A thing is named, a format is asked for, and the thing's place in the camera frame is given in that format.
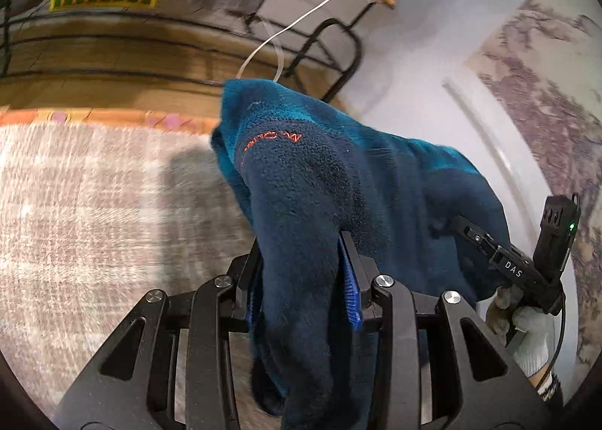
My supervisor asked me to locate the landscape wall mural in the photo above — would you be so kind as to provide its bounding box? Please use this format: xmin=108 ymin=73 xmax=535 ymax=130
xmin=467 ymin=0 xmax=601 ymax=377

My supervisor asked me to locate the white gloved right hand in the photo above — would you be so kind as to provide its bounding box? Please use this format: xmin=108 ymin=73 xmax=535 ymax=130
xmin=486 ymin=286 xmax=554 ymax=386

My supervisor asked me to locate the teal plaid fleece jacket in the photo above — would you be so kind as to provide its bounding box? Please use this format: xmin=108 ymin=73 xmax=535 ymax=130
xmin=211 ymin=79 xmax=509 ymax=429

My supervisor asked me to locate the white lamp cable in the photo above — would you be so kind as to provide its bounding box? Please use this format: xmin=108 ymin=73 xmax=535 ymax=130
xmin=236 ymin=0 xmax=358 ymax=83

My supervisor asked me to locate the black metal clothes rack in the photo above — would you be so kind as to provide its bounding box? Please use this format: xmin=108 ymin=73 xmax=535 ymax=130
xmin=1 ymin=0 xmax=363 ymax=101

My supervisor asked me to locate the beige checked bed blanket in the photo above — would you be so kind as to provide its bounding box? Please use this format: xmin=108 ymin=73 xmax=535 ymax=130
xmin=1 ymin=109 xmax=253 ymax=417

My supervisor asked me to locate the black sleeved right forearm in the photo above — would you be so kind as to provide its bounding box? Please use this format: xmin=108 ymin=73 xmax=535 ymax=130
xmin=529 ymin=365 xmax=563 ymax=407

